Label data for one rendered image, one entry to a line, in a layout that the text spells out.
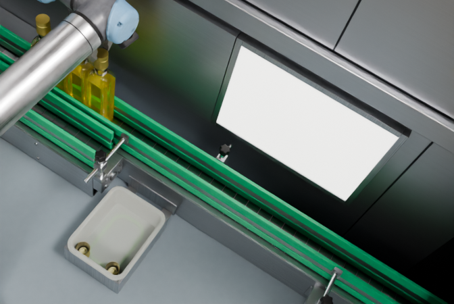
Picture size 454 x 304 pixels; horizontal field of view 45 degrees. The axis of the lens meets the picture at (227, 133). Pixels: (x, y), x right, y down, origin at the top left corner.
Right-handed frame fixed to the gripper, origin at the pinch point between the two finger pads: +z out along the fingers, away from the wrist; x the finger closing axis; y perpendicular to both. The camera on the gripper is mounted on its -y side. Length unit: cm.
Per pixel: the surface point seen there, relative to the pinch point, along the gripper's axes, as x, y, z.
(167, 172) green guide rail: 1.4, -25.8, 24.6
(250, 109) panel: -16.3, -35.0, 3.5
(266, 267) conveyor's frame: -1, -62, 37
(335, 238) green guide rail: -11, -71, 20
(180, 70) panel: -13.6, -14.6, 4.3
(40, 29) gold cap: 3.9, 16.6, 1.4
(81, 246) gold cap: 28, -20, 37
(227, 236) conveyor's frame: 1, -48, 34
